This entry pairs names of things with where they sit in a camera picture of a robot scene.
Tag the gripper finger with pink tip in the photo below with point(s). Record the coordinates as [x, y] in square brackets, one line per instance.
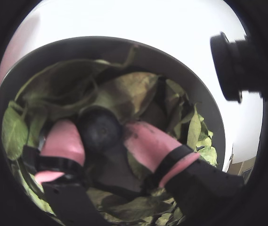
[63, 141]
[152, 146]

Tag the dark blueberry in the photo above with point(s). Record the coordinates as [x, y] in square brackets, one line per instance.
[99, 131]

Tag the pile of green leaves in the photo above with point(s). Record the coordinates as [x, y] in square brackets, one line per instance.
[129, 91]

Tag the dark grey round bowl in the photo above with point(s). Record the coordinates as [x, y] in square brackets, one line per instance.
[190, 77]

